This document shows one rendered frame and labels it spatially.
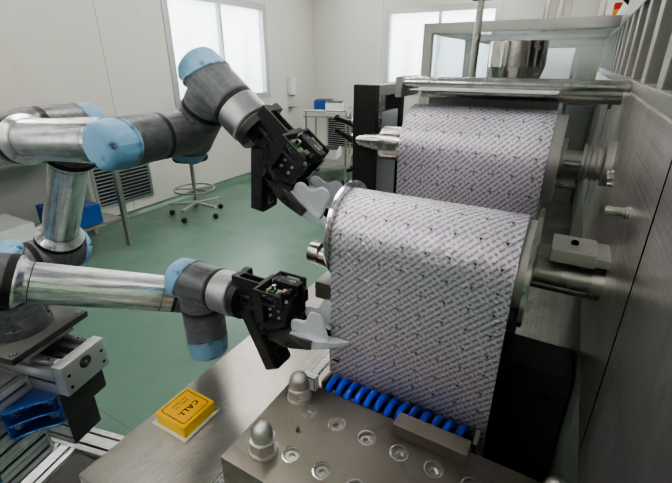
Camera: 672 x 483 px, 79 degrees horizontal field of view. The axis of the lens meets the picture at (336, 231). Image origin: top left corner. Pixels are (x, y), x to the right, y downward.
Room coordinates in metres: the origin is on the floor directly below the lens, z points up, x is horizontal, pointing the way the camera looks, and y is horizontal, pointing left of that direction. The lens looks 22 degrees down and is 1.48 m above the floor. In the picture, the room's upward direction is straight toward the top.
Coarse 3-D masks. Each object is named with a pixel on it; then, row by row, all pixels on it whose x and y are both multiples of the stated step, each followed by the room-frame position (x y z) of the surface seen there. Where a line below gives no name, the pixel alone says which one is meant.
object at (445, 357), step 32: (352, 288) 0.49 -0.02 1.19; (384, 288) 0.47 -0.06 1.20; (352, 320) 0.49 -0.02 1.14; (384, 320) 0.47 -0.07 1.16; (416, 320) 0.45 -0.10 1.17; (448, 320) 0.43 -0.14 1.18; (480, 320) 0.41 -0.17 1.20; (352, 352) 0.49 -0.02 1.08; (384, 352) 0.47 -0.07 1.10; (416, 352) 0.44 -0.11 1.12; (448, 352) 0.42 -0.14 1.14; (480, 352) 0.40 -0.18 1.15; (384, 384) 0.46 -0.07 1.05; (416, 384) 0.44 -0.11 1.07; (448, 384) 0.42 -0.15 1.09; (480, 384) 0.40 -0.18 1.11; (448, 416) 0.42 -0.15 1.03; (480, 416) 0.40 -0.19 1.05
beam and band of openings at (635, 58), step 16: (640, 0) 0.87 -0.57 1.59; (656, 0) 0.69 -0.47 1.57; (624, 16) 1.23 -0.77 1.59; (640, 16) 0.82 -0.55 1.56; (656, 16) 0.68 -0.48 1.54; (624, 32) 1.22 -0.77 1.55; (640, 32) 0.82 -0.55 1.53; (656, 32) 0.56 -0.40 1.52; (624, 48) 1.08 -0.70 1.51; (640, 48) 0.69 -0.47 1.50; (656, 48) 0.56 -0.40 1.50; (624, 64) 0.95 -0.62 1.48; (640, 64) 0.69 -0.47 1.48; (656, 64) 0.55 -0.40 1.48; (640, 80) 0.65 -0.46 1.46; (656, 80) 0.55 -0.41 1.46; (640, 96) 0.53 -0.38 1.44; (656, 96) 0.42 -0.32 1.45
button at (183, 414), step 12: (180, 396) 0.57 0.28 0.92; (192, 396) 0.57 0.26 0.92; (204, 396) 0.57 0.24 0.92; (168, 408) 0.54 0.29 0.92; (180, 408) 0.54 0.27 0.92; (192, 408) 0.54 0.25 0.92; (204, 408) 0.54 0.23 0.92; (168, 420) 0.51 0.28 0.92; (180, 420) 0.51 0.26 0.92; (192, 420) 0.51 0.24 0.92; (204, 420) 0.53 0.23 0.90; (180, 432) 0.50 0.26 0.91
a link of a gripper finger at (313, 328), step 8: (312, 312) 0.50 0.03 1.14; (296, 320) 0.52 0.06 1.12; (304, 320) 0.51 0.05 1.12; (312, 320) 0.50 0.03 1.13; (320, 320) 0.50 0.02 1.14; (296, 328) 0.52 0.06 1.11; (304, 328) 0.51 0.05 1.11; (312, 328) 0.50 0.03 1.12; (320, 328) 0.50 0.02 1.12; (304, 336) 0.50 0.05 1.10; (312, 336) 0.50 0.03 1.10; (320, 336) 0.50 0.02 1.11; (328, 336) 0.50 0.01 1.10; (312, 344) 0.49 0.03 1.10; (320, 344) 0.49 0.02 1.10; (328, 344) 0.49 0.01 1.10; (336, 344) 0.49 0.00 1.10; (344, 344) 0.49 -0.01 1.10
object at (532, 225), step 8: (528, 224) 0.44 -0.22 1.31; (536, 224) 0.44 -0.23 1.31; (528, 232) 0.43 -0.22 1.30; (528, 240) 0.42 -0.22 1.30; (528, 248) 0.41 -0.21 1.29; (520, 256) 0.41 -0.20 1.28; (528, 256) 0.40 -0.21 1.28; (520, 264) 0.40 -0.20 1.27; (520, 272) 0.40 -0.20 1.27; (520, 280) 0.40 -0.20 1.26; (520, 288) 0.39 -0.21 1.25; (512, 296) 0.40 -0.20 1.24; (520, 296) 0.40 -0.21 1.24; (512, 304) 0.40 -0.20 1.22
